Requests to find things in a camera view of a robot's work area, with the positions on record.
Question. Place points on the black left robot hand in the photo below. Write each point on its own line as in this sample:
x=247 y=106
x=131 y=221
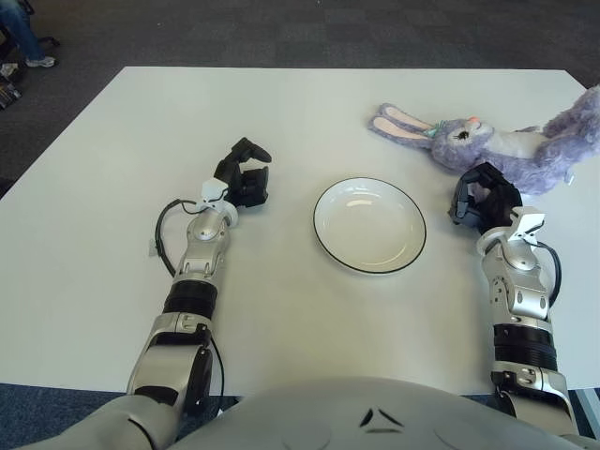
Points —
x=253 y=185

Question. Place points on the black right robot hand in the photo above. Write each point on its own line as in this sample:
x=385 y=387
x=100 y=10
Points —
x=497 y=201

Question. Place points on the purple plush bunny doll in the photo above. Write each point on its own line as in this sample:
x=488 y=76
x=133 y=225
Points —
x=469 y=145

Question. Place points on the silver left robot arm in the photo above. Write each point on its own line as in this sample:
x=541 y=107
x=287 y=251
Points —
x=197 y=253

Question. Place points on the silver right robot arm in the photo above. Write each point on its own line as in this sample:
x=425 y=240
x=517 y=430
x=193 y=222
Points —
x=515 y=290

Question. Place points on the white plate with black rim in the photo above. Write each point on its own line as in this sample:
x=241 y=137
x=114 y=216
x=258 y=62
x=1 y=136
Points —
x=370 y=229

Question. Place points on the white table leg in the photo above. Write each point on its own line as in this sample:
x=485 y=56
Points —
x=586 y=398

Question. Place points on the grey robot torso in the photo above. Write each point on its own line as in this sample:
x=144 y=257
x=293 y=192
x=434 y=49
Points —
x=328 y=412

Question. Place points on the white sneaker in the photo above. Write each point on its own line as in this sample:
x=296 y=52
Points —
x=42 y=62

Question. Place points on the black office chair base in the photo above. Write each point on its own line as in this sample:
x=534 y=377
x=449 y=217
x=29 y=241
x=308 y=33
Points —
x=49 y=42

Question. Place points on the person leg in jeans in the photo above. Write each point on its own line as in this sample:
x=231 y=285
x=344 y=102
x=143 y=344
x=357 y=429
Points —
x=25 y=28

